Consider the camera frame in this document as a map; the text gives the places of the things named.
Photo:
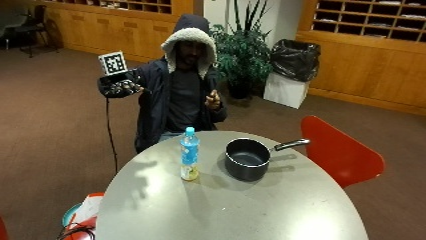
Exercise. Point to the green potted plant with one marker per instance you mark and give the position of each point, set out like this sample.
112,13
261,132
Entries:
241,53

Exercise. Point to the blue label plastic bottle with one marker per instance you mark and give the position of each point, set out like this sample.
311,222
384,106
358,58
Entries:
189,154

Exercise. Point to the wooden cabinet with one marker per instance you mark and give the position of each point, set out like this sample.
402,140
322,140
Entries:
110,33
367,71

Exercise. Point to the white marker cube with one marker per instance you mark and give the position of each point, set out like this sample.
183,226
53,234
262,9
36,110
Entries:
112,63

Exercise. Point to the red chair with white bag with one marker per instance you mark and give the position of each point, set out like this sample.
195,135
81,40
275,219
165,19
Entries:
81,216

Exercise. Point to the wooden pigeonhole shelf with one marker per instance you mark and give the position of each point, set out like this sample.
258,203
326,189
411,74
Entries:
120,5
367,20

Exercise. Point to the white bin with black bag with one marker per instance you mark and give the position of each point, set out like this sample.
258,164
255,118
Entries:
290,71

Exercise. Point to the the person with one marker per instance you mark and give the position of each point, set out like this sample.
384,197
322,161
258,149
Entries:
177,83

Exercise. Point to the black chair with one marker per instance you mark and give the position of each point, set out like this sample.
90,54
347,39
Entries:
32,28

